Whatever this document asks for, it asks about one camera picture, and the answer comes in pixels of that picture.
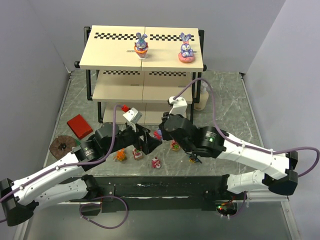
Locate red cardboard box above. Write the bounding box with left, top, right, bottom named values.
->
left=67, top=114, right=93, bottom=140

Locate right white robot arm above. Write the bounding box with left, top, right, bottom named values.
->
left=159, top=112, right=298, bottom=196

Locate black dragon toy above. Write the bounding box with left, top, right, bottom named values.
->
left=189, top=153, right=202, bottom=164

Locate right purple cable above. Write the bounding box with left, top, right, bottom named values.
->
left=172, top=77, right=320, bottom=178

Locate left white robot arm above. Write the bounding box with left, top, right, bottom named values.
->
left=0, top=122, right=162, bottom=227

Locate cream pump bottle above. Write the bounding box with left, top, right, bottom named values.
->
left=194, top=81, right=209, bottom=111

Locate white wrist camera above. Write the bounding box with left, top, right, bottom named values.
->
left=121, top=105, right=142, bottom=132
left=168, top=96, right=188, bottom=117

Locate green and brown plush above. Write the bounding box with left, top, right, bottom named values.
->
left=49, top=135, right=81, bottom=160

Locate pink strawberry tart toy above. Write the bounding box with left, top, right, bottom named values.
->
left=170, top=140, right=181, bottom=152

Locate beige three-tier shelf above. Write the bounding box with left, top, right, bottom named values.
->
left=74, top=25, right=206, bottom=125

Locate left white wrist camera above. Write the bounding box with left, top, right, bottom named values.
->
left=121, top=105, right=142, bottom=132

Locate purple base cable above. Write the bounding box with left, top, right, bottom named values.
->
left=79, top=195, right=130, bottom=229

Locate purple bunny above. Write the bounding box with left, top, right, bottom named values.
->
left=153, top=128, right=163, bottom=141
left=134, top=32, right=149, bottom=60
left=178, top=32, right=196, bottom=64

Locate orange fox toy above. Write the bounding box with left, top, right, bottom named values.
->
left=113, top=148, right=127, bottom=162

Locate strawberry cake slice toy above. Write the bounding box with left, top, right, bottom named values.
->
left=132, top=148, right=143, bottom=160

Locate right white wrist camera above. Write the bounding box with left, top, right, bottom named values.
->
left=168, top=96, right=188, bottom=117

